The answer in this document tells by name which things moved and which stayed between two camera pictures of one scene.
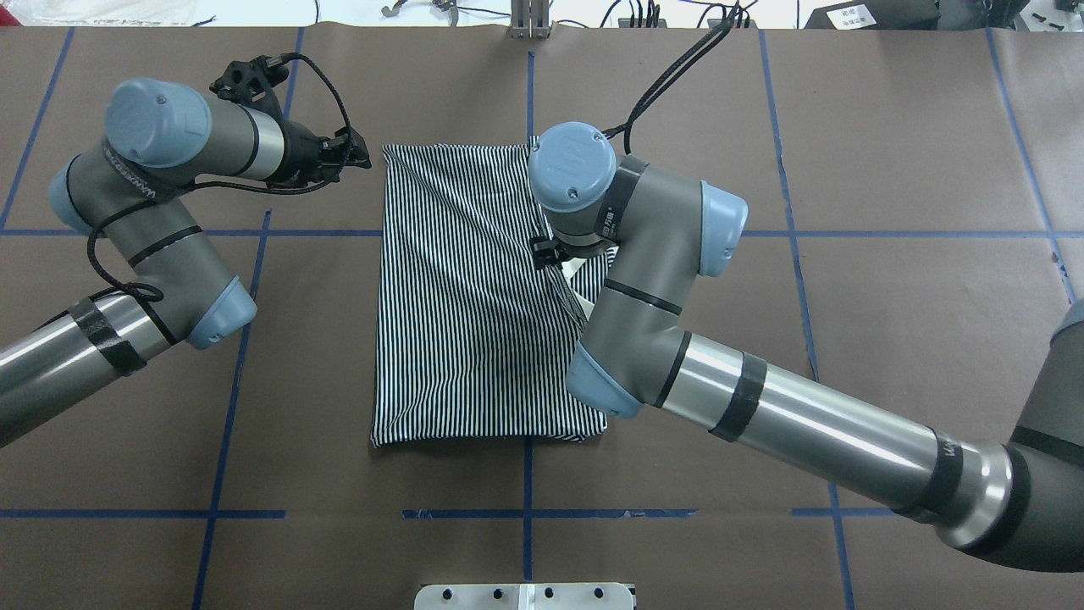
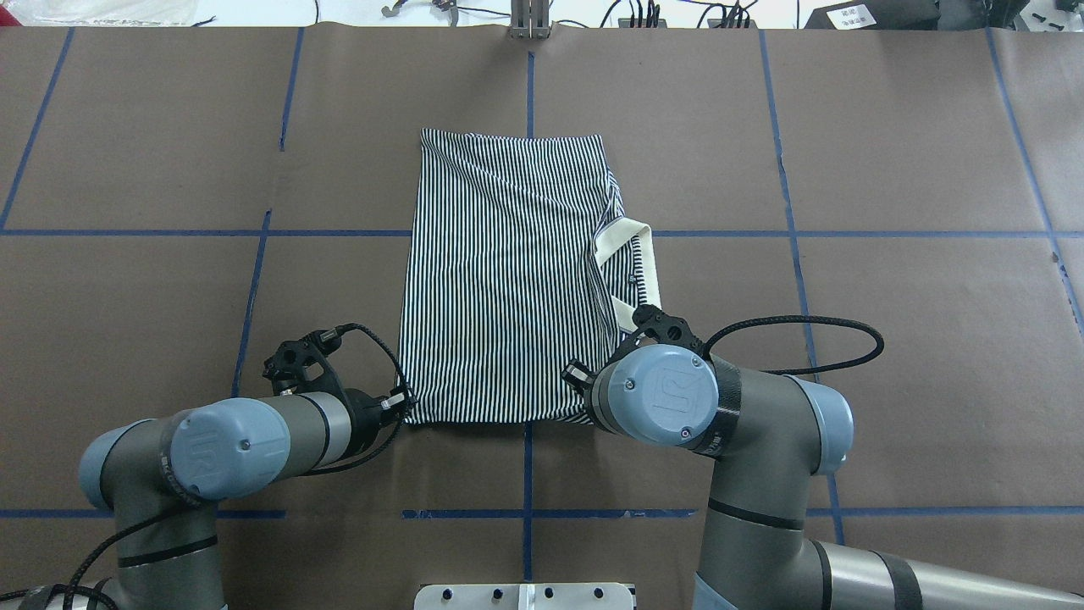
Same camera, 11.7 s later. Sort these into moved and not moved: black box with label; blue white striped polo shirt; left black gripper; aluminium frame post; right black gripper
Moved: left black gripper; right black gripper; blue white striped polo shirt
Not moved: aluminium frame post; black box with label
